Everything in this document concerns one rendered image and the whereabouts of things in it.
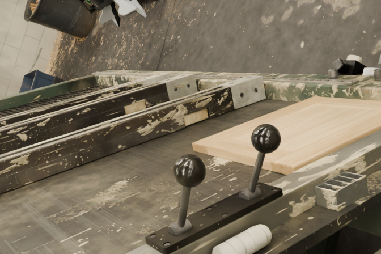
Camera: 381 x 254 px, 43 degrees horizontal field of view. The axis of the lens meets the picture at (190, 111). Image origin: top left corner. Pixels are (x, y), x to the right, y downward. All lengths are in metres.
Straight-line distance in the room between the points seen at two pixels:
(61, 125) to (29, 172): 0.41
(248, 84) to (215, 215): 0.82
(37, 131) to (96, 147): 0.36
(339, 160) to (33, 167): 0.67
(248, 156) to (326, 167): 0.21
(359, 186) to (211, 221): 0.24
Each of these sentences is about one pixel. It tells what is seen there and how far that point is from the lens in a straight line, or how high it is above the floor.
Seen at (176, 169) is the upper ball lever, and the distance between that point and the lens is 0.55.
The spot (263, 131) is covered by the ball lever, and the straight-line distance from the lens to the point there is 0.61.
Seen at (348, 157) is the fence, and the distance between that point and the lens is 0.82.
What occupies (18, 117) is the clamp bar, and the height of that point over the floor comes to 1.41.
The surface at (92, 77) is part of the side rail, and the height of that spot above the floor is 0.92.
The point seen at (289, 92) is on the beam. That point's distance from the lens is 1.40.
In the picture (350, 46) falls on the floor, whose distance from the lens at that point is 2.56.
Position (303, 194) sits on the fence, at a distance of 0.73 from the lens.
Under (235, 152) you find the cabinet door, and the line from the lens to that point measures 0.97.
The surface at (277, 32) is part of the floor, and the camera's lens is 2.96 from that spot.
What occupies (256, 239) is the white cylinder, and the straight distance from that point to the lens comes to 0.64.
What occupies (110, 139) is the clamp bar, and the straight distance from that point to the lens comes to 1.20.
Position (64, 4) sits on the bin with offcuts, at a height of 0.38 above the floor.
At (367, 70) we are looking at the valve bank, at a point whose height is 0.74.
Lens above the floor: 1.86
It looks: 34 degrees down
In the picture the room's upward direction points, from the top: 69 degrees counter-clockwise
